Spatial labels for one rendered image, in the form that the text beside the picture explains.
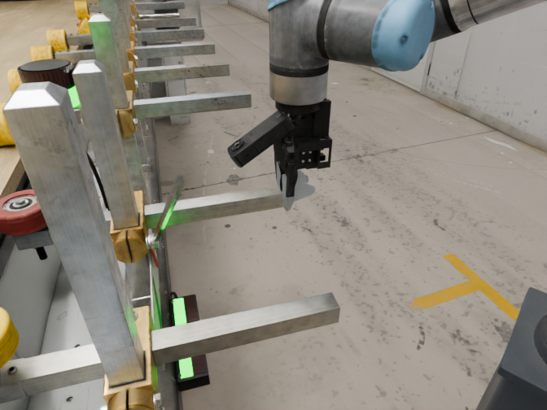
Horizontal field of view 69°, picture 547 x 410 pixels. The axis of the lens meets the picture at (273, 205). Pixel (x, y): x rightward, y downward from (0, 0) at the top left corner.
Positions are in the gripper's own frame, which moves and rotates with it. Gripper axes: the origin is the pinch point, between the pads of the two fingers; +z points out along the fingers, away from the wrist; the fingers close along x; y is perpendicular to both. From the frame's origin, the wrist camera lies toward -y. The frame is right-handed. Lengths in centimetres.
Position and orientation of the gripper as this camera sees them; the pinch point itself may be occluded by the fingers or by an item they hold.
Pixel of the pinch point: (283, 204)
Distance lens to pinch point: 74.6
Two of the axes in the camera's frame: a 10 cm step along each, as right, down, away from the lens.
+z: 0.0, 8.3, 5.6
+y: 9.6, -1.5, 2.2
